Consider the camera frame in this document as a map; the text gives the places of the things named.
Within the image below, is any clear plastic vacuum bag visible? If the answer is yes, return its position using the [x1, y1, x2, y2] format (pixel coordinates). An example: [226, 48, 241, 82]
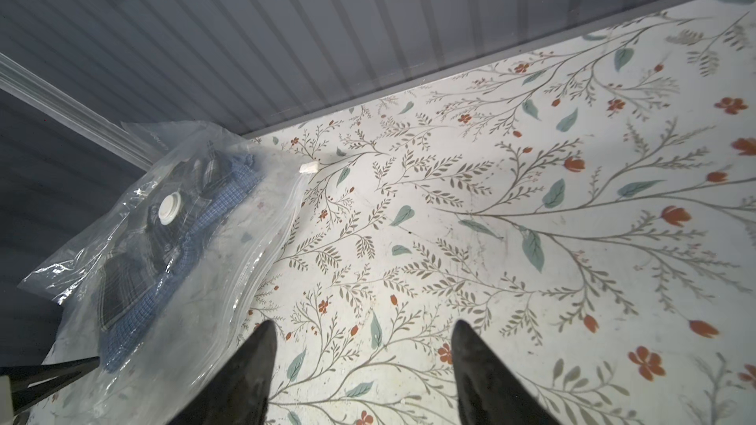
[20, 121, 319, 424]

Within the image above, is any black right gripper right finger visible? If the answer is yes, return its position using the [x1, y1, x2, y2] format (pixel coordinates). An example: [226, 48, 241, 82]
[451, 320, 558, 425]

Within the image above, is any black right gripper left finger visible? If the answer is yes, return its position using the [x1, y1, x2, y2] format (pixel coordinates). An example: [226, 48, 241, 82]
[169, 320, 277, 425]

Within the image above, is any blue checked shirt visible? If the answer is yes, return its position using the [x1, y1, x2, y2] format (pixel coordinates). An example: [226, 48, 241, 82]
[98, 149, 262, 373]

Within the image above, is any white zipper slider clip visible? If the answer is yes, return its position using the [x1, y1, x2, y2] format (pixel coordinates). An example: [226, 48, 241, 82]
[299, 161, 320, 174]

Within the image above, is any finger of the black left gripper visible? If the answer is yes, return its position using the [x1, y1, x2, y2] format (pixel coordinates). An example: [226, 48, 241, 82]
[1, 356, 100, 416]

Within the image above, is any black white plaid shirt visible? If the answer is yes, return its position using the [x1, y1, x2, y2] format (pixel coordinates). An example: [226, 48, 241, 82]
[98, 147, 232, 330]

